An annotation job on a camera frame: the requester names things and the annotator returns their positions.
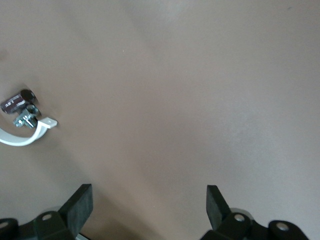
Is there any small dark cylindrical capacitor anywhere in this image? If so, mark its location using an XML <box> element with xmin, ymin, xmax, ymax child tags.
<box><xmin>0</xmin><ymin>89</ymin><xmax>41</xmax><ymax>129</ymax></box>

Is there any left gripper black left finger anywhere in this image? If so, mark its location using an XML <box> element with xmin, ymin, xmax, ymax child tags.
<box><xmin>0</xmin><ymin>184</ymin><xmax>94</xmax><ymax>240</ymax></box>

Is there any white curved bracket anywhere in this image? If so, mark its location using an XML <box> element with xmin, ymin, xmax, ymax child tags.
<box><xmin>0</xmin><ymin>117</ymin><xmax>58</xmax><ymax>147</ymax></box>

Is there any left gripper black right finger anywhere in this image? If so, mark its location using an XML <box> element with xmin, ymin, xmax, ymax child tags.
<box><xmin>199</xmin><ymin>184</ymin><xmax>311</xmax><ymax>240</ymax></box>

